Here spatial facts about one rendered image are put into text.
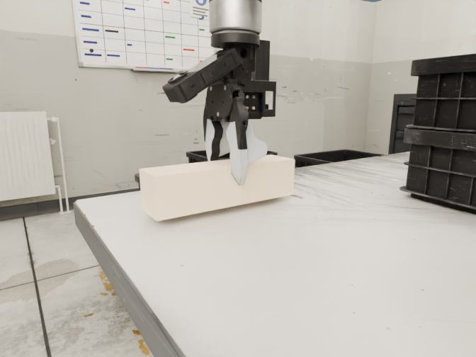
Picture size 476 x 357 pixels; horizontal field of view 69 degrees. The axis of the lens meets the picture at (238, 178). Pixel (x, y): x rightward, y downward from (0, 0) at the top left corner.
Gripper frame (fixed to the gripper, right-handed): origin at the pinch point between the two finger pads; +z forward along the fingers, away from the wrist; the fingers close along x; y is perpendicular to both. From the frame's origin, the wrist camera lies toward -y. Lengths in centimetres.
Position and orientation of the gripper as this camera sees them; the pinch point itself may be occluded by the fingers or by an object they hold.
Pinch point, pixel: (223, 173)
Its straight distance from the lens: 53.4
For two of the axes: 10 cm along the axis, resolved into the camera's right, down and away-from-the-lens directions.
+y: 8.3, -1.2, 5.4
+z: -0.1, 9.8, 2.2
